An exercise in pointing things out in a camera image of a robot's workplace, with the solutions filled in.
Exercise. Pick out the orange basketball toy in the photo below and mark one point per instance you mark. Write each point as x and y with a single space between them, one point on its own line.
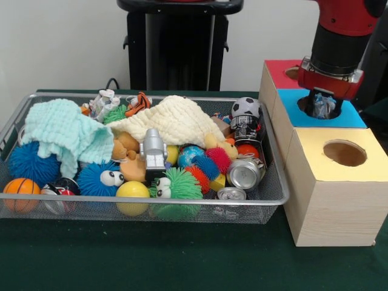
21 191

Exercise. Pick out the black flat panel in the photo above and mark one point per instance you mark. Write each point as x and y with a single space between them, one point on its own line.
381 76

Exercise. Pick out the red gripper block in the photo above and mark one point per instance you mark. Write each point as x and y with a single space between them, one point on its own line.
330 85

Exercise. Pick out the large green spiky ball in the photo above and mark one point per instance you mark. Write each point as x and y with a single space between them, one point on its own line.
179 185

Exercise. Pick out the cream waffle cloth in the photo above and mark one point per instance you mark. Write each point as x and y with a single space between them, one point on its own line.
170 121

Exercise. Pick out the black pedestal stand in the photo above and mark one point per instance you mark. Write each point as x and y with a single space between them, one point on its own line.
176 48

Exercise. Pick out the green cloth side table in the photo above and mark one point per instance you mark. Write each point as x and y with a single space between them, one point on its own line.
381 118

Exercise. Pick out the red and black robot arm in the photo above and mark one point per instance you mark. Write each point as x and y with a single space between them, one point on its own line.
345 24

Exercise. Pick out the shallow clear mesh bin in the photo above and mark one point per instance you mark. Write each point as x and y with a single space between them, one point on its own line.
91 209

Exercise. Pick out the grey metal toy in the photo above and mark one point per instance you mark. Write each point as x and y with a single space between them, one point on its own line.
153 151

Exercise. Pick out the clear plastic cup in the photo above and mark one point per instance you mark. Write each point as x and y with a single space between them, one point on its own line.
326 106

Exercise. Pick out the dark green table cloth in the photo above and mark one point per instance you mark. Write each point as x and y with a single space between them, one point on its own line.
182 260

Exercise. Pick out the light blue waffle cloth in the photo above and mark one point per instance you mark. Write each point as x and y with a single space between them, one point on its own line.
60 130

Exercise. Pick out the yellow ball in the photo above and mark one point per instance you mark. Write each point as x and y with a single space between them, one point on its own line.
132 194

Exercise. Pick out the black and white soccer ball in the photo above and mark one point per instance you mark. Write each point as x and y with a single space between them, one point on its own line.
245 108

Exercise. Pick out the crushed silver soda can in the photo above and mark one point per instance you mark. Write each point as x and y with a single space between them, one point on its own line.
245 173

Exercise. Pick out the blue spiky ball with eyes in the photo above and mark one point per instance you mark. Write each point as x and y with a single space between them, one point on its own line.
100 177

